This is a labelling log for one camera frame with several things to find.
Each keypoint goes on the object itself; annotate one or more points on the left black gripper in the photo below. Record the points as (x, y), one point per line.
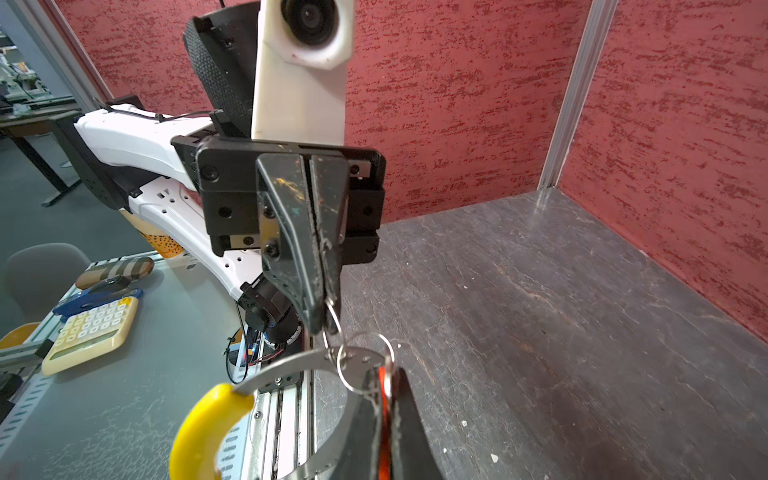
(309, 208)

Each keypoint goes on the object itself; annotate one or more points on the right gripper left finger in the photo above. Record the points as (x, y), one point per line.
(359, 459)

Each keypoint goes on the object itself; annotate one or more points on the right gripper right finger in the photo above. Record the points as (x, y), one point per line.
(410, 454)

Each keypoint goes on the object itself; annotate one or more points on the red key tag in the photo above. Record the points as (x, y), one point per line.
(384, 457)

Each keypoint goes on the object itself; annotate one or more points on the small keys bunch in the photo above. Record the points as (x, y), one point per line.
(362, 371)

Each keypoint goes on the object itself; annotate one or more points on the large perforated keyring yellow segment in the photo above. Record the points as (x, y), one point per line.
(195, 448)

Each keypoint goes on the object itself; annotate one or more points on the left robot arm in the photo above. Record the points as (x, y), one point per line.
(124, 155)

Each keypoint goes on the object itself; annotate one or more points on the brown cylindrical pouch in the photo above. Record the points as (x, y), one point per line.
(132, 269)

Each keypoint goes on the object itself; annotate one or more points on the yellow calculator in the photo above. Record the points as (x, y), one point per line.
(91, 334)

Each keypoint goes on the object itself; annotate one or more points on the grey office chair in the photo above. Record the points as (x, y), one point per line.
(37, 277)

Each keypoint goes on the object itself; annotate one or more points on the aluminium mounting rail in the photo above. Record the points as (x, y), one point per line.
(276, 436)

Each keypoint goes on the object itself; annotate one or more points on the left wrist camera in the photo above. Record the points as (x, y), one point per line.
(303, 51)

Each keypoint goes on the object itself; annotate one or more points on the left aluminium corner post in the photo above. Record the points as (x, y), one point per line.
(597, 27)

